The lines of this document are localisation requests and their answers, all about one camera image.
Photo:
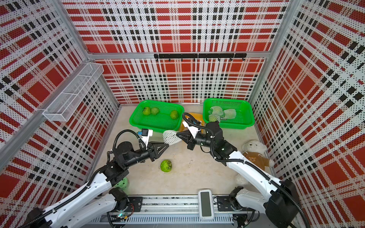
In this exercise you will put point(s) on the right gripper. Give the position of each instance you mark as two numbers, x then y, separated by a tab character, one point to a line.
187	136

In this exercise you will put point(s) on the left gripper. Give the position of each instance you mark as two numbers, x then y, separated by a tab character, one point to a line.
152	150

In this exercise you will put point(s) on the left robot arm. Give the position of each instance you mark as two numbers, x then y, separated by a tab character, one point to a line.
101	194

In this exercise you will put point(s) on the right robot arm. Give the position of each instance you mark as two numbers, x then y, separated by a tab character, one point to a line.
276	198

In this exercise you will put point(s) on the green basket with apples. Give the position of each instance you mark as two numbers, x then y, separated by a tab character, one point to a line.
160	122

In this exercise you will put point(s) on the yellow tray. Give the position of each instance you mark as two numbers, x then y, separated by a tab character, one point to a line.
195	118

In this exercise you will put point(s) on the empty green basket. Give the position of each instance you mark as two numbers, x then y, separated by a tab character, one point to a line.
244	118

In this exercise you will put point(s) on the plush toy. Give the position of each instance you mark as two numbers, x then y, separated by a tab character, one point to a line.
255	152

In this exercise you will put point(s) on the white timer device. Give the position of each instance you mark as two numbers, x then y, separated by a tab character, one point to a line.
205	202

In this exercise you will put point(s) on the black hook rail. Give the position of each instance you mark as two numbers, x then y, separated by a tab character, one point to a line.
201	56

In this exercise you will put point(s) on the clear wall shelf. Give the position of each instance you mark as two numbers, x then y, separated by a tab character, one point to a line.
65	104

